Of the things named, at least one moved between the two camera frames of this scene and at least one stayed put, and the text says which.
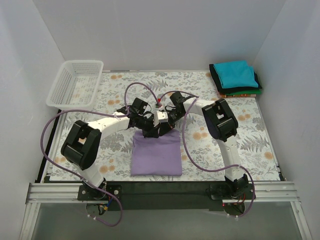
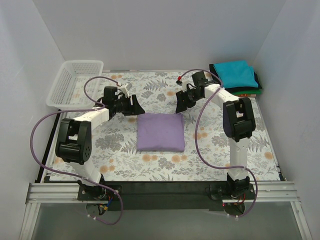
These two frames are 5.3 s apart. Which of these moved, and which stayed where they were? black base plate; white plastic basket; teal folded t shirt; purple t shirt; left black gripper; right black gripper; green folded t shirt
Moved: right black gripper; purple t shirt; left black gripper
Stayed: teal folded t shirt; black base plate; white plastic basket; green folded t shirt
